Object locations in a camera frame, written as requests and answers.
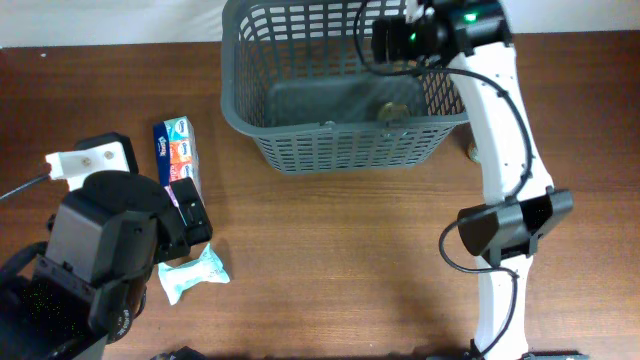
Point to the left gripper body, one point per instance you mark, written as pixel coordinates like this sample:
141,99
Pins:
178,240

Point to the grey plastic basket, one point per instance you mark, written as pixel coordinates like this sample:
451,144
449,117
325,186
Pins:
295,80

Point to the small tin can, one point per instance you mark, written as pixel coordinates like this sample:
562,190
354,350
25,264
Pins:
393,112

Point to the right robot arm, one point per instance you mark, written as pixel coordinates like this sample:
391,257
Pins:
471,42

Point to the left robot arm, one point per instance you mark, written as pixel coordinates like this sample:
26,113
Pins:
71,296

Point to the teal tissue packet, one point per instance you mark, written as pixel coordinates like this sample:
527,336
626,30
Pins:
208,267

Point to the Kleenex tissue multipack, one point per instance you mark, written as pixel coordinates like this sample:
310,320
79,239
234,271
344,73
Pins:
176,154

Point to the green lid jar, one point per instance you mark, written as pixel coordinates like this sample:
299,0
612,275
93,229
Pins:
472,153

